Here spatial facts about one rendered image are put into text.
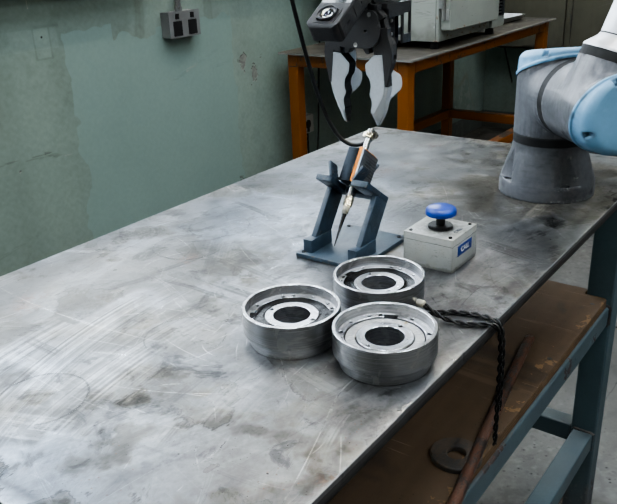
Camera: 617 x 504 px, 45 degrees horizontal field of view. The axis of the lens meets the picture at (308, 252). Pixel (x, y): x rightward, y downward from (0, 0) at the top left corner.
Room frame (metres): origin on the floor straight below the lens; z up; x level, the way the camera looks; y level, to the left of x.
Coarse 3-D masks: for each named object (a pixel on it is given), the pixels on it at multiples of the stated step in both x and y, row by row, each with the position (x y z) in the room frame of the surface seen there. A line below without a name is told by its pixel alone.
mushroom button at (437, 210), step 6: (432, 204) 0.90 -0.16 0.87; (438, 204) 0.90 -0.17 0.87; (444, 204) 0.90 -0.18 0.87; (450, 204) 0.90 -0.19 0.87; (426, 210) 0.89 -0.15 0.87; (432, 210) 0.88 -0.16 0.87; (438, 210) 0.88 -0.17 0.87; (444, 210) 0.88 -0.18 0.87; (450, 210) 0.88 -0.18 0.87; (456, 210) 0.89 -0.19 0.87; (432, 216) 0.88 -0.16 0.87; (438, 216) 0.88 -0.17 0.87; (444, 216) 0.88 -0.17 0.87; (450, 216) 0.88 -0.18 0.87; (438, 222) 0.89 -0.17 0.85; (444, 222) 0.89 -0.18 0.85
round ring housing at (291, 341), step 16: (272, 288) 0.74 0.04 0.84; (288, 288) 0.75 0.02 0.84; (304, 288) 0.75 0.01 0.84; (320, 288) 0.74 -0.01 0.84; (256, 304) 0.73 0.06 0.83; (288, 304) 0.72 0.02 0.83; (304, 304) 0.72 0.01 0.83; (336, 304) 0.71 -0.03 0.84; (272, 320) 0.69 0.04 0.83; (288, 320) 0.72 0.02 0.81; (304, 320) 0.68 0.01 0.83; (256, 336) 0.66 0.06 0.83; (272, 336) 0.65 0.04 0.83; (288, 336) 0.65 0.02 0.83; (304, 336) 0.65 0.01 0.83; (320, 336) 0.66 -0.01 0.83; (272, 352) 0.66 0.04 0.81; (288, 352) 0.65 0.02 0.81; (304, 352) 0.66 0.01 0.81; (320, 352) 0.66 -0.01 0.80
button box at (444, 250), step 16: (416, 224) 0.91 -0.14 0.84; (432, 224) 0.90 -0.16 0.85; (448, 224) 0.89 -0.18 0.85; (464, 224) 0.90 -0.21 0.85; (416, 240) 0.88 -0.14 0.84; (432, 240) 0.86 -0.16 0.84; (448, 240) 0.85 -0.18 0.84; (464, 240) 0.87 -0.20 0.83; (416, 256) 0.88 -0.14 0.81; (432, 256) 0.86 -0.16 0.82; (448, 256) 0.85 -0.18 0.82; (464, 256) 0.87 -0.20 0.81; (448, 272) 0.85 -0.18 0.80
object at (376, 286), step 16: (368, 256) 0.82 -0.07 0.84; (384, 256) 0.82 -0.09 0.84; (336, 272) 0.78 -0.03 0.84; (384, 272) 0.80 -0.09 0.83; (416, 272) 0.79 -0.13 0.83; (336, 288) 0.75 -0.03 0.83; (352, 288) 0.73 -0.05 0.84; (368, 288) 0.75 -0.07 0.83; (384, 288) 0.79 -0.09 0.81; (416, 288) 0.73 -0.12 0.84; (352, 304) 0.73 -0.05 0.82
